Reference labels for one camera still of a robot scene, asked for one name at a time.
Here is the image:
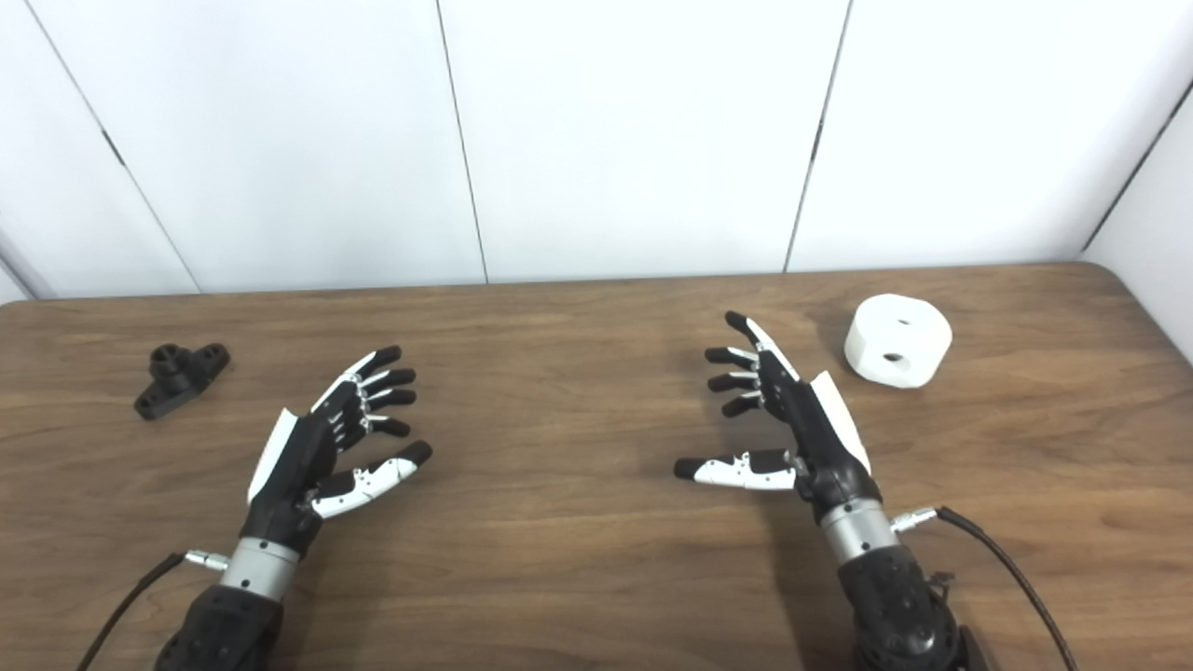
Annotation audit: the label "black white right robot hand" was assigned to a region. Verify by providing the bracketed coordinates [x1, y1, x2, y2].
[672, 310, 884, 525]

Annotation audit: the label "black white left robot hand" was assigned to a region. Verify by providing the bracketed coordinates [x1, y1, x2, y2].
[242, 345, 434, 557]

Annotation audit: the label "round white plastic piece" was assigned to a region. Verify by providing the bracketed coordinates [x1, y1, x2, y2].
[843, 294, 953, 390]

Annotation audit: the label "black plastic holder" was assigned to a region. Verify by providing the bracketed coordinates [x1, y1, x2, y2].
[133, 342, 231, 421]

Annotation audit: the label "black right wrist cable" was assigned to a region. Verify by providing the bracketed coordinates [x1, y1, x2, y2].
[890, 505, 1080, 671]

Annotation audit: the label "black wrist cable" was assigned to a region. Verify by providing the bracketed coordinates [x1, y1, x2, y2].
[890, 505, 1080, 671]
[75, 550, 229, 671]

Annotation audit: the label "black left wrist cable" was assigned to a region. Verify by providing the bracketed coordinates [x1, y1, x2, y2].
[75, 550, 229, 671]

